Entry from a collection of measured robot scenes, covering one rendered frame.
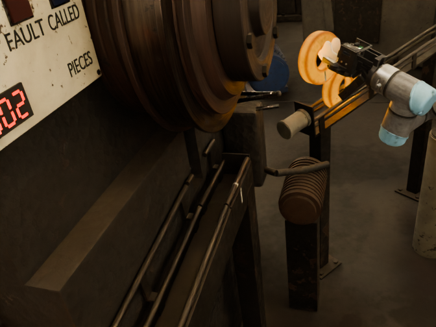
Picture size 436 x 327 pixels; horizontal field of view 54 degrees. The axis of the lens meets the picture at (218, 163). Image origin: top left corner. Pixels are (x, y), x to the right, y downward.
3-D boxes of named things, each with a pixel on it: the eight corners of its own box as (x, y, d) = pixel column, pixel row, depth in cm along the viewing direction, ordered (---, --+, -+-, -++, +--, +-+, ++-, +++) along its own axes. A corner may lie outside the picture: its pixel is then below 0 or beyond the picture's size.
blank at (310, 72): (294, 40, 121) (303, 41, 119) (330, 23, 128) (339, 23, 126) (300, 91, 130) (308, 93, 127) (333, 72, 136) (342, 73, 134)
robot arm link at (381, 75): (396, 90, 116) (377, 100, 113) (381, 82, 119) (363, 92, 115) (405, 66, 111) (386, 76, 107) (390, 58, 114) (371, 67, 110)
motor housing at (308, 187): (283, 313, 153) (275, 191, 125) (292, 268, 170) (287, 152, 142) (320, 320, 149) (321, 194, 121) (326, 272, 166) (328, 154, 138)
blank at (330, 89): (314, 97, 135) (322, 100, 132) (337, 52, 133) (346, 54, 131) (338, 114, 145) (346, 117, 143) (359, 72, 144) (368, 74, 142)
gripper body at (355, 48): (355, 36, 119) (392, 54, 113) (348, 63, 125) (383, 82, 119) (337, 43, 116) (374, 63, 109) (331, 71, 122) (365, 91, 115)
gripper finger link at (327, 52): (320, 32, 124) (345, 45, 119) (316, 51, 128) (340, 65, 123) (313, 36, 122) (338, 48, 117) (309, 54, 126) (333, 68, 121)
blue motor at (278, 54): (249, 105, 305) (244, 58, 287) (241, 76, 353) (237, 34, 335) (292, 98, 304) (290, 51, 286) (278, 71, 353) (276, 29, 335)
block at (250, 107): (226, 186, 126) (217, 111, 113) (233, 170, 132) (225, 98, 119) (263, 189, 122) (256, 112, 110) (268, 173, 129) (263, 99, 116)
